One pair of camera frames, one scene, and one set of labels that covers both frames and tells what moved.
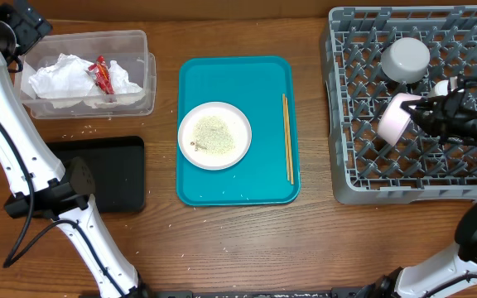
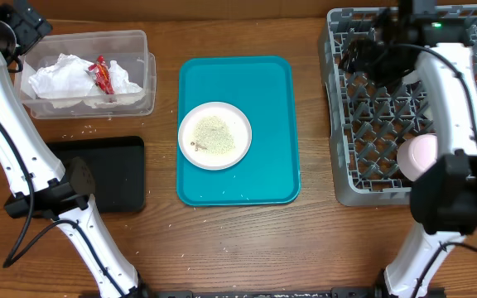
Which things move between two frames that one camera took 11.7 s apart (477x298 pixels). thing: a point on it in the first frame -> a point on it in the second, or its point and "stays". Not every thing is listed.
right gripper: [440, 114] -> [358, 55]
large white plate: [214, 136] stays
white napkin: [125, 93] stays
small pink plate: [395, 117] -> [416, 153]
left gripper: [28, 34] stays
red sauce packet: [102, 74] stays
